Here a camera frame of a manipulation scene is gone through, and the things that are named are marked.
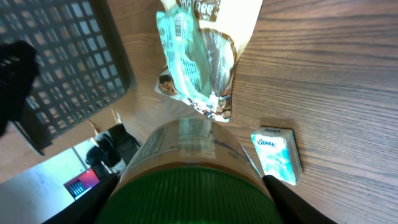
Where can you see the green lid glass jar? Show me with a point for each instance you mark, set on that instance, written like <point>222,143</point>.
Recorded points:
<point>190,170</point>

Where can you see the green white tissue pack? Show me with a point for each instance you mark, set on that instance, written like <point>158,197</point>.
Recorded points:
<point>277,151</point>

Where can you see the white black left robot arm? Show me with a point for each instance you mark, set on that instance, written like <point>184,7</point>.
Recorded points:
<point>18,71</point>

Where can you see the teal wipes packet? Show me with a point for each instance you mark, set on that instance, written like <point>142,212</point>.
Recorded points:
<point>185,52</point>

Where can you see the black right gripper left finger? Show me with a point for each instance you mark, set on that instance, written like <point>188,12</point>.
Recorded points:
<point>87,207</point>

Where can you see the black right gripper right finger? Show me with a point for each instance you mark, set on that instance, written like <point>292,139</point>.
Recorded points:
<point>293,208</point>

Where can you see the brown Panera snack bag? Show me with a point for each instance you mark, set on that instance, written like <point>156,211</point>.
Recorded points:
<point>226,27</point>

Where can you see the grey plastic mesh basket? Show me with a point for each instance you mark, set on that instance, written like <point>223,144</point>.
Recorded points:
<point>82,62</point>

